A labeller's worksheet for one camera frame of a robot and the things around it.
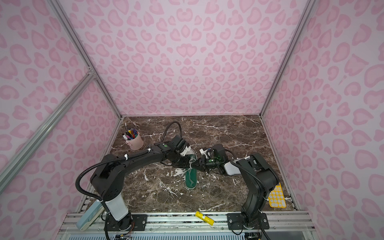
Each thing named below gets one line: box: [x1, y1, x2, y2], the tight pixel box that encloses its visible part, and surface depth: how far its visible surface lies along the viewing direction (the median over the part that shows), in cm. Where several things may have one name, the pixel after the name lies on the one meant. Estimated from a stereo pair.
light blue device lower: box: [76, 199, 106, 231], surface depth 74 cm
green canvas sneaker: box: [185, 149, 198, 190], surface depth 87 cm
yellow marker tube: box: [195, 211, 215, 226], surface depth 75 cm
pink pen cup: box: [124, 129, 144, 150], surface depth 97 cm
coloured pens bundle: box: [122, 127, 138, 140], surface depth 96 cm
